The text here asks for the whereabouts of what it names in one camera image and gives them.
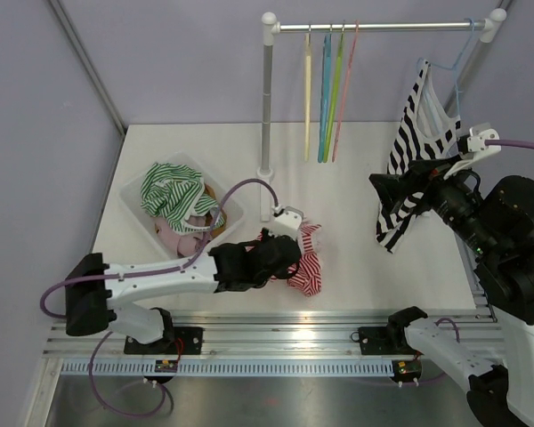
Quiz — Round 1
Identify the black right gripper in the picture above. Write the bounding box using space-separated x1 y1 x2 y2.
369 150 499 257

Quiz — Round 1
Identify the red striped tank top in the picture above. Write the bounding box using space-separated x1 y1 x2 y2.
284 221 322 297

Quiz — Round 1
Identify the black white striped tank top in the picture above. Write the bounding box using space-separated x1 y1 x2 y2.
376 60 461 254

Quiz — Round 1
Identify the pink tank top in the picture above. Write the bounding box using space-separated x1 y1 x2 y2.
154 216 210 258

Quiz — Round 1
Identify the brown tank top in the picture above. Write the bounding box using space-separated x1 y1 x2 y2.
204 184 227 239

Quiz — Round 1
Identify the green striped tank top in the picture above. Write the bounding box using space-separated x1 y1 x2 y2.
141 163 219 235

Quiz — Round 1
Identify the green hanger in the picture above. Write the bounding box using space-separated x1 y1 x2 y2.
323 32 344 163

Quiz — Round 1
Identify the light blue thin hanger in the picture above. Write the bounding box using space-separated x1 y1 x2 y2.
428 18 475 118

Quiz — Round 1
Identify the cream hanger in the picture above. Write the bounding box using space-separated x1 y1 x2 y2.
303 31 312 162

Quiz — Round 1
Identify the pink hanger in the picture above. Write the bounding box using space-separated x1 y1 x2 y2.
332 20 360 163

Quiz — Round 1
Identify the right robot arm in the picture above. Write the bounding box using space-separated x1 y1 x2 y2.
369 157 534 426

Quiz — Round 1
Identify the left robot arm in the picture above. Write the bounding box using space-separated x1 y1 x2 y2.
65 230 302 354

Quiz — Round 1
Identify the metal clothes rack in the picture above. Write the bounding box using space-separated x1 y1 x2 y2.
256 1 513 222

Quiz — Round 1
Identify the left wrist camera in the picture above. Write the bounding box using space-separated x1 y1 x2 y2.
268 205 303 240

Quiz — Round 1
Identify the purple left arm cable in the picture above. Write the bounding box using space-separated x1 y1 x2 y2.
38 178 282 319

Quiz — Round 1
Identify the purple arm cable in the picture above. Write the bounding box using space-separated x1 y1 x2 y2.
38 178 282 319
484 138 534 155

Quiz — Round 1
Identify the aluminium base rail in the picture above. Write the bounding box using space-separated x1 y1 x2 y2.
42 309 504 359

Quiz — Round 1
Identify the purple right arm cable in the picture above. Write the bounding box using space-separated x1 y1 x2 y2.
484 138 534 155

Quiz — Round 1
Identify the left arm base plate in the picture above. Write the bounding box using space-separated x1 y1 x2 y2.
124 326 204 356

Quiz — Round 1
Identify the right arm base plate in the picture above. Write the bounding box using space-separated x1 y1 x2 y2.
350 326 417 356

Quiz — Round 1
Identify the white slotted cable duct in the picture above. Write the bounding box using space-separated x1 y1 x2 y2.
61 359 393 377

